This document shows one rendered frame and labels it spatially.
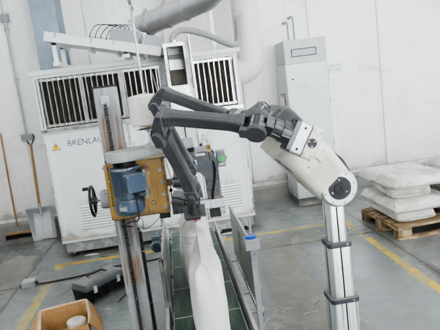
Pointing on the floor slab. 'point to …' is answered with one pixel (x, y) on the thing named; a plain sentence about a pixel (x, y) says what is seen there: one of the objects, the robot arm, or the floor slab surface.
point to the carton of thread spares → (55, 314)
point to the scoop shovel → (45, 215)
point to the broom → (14, 210)
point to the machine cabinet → (126, 91)
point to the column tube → (114, 114)
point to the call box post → (256, 289)
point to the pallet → (383, 224)
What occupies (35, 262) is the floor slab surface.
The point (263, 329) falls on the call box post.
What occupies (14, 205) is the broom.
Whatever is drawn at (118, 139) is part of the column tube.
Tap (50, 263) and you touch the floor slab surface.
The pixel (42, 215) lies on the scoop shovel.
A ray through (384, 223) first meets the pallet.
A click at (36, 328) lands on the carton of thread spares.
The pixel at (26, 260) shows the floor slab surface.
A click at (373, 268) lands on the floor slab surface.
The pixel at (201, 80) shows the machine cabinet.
